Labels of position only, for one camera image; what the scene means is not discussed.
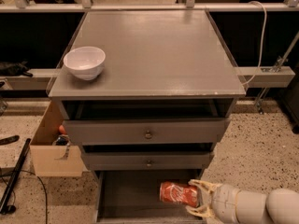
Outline grey drawer cabinet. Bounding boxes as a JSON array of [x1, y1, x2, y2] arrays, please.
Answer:
[[46, 8, 247, 179]]

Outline grey top drawer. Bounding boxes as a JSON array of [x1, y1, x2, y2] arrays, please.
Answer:
[[63, 119, 230, 146]]

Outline cardboard box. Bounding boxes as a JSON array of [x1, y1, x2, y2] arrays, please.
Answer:
[[30, 102, 84, 177]]

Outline grey middle drawer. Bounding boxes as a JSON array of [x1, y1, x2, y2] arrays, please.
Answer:
[[81, 152, 214, 171]]

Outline white ceramic bowl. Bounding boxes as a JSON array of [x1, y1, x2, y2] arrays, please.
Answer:
[[63, 47, 106, 80]]

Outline black pole stand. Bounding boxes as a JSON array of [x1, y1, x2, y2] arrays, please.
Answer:
[[0, 138, 31, 215]]

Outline crushed red coke can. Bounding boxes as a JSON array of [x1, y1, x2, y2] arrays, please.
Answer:
[[159, 181, 199, 207]]

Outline black cloth object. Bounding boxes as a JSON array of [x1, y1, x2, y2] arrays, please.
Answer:
[[0, 61, 33, 77]]

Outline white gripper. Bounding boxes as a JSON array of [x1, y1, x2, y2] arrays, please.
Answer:
[[186, 179, 240, 224]]

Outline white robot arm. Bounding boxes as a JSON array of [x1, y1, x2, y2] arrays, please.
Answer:
[[186, 179, 299, 224]]

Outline orange ball in box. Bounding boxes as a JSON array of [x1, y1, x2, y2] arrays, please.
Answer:
[[58, 125, 66, 134]]

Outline white cable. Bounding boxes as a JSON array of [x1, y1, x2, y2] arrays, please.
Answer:
[[241, 0, 269, 87]]

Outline black flat tool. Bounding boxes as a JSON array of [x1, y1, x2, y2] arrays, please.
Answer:
[[0, 135, 20, 146]]

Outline black floor cable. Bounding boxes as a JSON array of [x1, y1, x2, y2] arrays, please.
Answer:
[[0, 169, 49, 224]]

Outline grey open bottom drawer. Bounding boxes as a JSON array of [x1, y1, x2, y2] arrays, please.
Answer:
[[94, 170, 207, 224]]

